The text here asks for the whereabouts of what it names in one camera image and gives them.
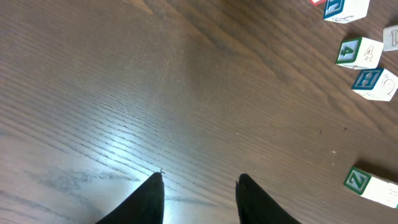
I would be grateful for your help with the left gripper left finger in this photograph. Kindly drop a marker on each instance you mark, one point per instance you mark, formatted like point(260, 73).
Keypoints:
point(144, 206)

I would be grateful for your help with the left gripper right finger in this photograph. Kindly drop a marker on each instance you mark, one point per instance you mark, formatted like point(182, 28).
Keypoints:
point(255, 206)

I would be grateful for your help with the plain white wooden block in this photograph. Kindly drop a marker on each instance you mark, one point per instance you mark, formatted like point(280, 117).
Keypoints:
point(372, 187)

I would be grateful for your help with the wooden block round picture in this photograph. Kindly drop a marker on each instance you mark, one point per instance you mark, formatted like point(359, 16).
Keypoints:
point(378, 84)

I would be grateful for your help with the wooden block animal picture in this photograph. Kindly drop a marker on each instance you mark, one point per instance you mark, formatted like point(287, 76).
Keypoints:
point(359, 53)

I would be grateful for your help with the wooden block red bottom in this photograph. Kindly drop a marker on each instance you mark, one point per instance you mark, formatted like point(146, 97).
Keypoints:
point(317, 2)

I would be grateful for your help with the plain wooden picture block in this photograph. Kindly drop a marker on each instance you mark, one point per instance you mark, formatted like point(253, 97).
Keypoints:
point(345, 11)

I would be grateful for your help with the red letter A block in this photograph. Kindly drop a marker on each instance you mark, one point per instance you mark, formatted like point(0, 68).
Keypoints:
point(390, 38)

